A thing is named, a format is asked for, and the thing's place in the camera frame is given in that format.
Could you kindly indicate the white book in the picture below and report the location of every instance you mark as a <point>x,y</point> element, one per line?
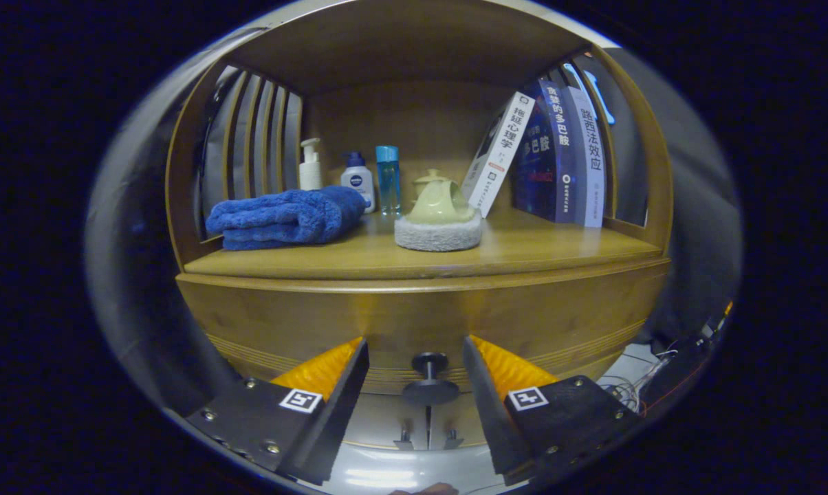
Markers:
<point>500,151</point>

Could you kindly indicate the clear blue bottle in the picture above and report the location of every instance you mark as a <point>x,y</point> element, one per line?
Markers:
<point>387,182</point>

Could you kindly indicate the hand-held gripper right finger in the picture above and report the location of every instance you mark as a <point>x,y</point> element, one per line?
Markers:
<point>493,405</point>

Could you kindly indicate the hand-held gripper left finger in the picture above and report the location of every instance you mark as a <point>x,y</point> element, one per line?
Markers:
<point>338,412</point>

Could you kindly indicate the beige lidded teacup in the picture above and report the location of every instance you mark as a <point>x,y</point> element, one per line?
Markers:
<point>428,180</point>

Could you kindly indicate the white pump bottle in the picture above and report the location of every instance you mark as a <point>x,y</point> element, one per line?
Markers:
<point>311,175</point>

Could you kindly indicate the black clamp with orange tip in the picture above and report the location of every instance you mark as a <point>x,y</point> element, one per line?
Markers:
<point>727,308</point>

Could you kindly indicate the dark blue book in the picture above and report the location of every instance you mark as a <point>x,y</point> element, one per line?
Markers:
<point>541,165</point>

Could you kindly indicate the wooden cabinet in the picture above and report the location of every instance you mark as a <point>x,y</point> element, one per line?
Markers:
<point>414,117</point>

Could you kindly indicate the white bottle with blue cap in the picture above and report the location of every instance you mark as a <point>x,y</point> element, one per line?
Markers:
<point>357,182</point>

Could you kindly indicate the black cloth covered stand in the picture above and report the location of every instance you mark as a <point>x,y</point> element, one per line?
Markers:
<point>675,371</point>

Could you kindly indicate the wooden countertop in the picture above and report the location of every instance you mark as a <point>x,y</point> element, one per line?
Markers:
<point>558,247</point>

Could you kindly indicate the pale grey-blue book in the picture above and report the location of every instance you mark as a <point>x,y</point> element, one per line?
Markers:
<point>589,158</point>

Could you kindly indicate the folded blue towel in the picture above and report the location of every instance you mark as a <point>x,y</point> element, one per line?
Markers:
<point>283,216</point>

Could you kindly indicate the wooden drawer with black knob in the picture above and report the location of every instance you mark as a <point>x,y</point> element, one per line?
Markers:
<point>414,316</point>

